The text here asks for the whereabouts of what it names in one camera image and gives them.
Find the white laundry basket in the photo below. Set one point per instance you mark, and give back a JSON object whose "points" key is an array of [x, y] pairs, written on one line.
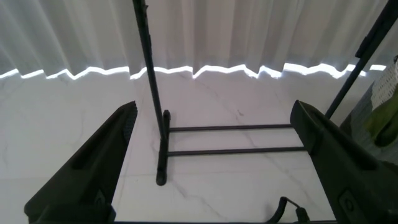
{"points": [[360, 124]]}

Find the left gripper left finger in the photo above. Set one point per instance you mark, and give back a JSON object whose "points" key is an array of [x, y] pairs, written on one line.
{"points": [[84, 174]]}

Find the black clothes rack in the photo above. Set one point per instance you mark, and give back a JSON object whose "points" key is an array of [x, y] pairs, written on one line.
{"points": [[149, 62]]}

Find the green garment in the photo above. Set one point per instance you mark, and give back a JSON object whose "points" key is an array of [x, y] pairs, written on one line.
{"points": [[385, 121]]}

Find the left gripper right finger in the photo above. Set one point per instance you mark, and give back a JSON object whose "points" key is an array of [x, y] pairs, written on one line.
{"points": [[348, 174]]}

